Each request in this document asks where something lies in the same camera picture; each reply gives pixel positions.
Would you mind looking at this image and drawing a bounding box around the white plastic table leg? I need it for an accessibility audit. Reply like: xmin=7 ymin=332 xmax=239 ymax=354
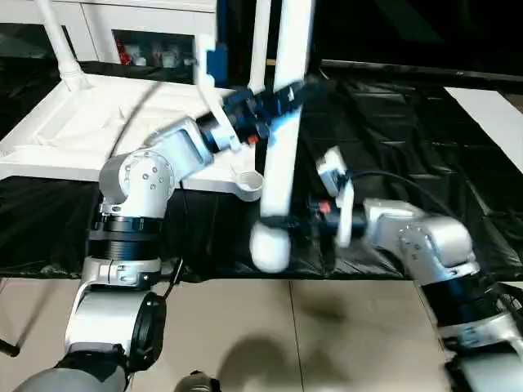
xmin=250 ymin=0 xmax=319 ymax=274
xmin=246 ymin=0 xmax=274 ymax=94
xmin=34 ymin=0 xmax=90 ymax=94

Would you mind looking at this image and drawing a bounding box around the white plastic table top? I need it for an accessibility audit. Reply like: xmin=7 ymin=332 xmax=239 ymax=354
xmin=0 ymin=79 xmax=266 ymax=204

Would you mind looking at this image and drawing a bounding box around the black box with tan label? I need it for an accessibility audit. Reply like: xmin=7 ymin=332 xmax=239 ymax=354
xmin=216 ymin=0 xmax=523 ymax=69

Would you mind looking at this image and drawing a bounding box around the black table mat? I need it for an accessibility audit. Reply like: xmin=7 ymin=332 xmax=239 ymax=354
xmin=0 ymin=55 xmax=523 ymax=281

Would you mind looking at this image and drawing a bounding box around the dark long bar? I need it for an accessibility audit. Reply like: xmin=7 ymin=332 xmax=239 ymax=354
xmin=320 ymin=59 xmax=523 ymax=83

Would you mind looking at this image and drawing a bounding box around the white glass-door cabinet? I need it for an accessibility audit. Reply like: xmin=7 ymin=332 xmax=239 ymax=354
xmin=0 ymin=0 xmax=218 ymax=69

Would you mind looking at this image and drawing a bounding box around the white flat board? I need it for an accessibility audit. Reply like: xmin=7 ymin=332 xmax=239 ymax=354
xmin=443 ymin=84 xmax=523 ymax=167

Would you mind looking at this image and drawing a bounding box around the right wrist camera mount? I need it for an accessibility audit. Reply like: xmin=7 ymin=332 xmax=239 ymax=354
xmin=315 ymin=145 xmax=357 ymax=249

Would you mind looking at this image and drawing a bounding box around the black left camera cable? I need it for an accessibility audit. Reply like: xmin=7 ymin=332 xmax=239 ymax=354
xmin=110 ymin=80 xmax=186 ymax=299

